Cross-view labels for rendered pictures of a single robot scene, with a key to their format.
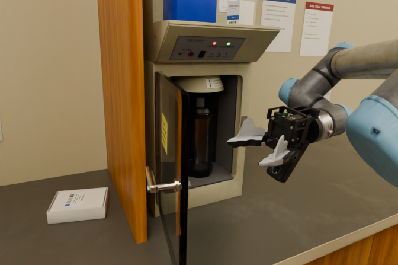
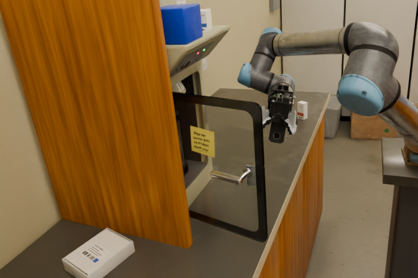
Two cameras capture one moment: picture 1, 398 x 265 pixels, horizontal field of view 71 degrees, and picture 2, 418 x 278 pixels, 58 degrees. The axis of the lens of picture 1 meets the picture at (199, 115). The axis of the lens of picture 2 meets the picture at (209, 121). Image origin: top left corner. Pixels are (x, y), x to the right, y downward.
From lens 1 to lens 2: 0.66 m
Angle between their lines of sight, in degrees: 36
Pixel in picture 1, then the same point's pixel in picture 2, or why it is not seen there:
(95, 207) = (125, 245)
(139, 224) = (188, 231)
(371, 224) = (305, 151)
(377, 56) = (319, 43)
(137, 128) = (176, 147)
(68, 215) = (106, 267)
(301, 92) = (259, 73)
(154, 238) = (195, 237)
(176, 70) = not seen: hidden behind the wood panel
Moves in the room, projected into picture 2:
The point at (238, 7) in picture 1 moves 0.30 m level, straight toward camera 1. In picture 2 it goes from (204, 17) to (274, 23)
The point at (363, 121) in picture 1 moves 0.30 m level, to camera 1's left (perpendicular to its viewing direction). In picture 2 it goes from (356, 89) to (274, 129)
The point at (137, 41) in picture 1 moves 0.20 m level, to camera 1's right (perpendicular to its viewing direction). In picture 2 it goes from (166, 73) to (227, 55)
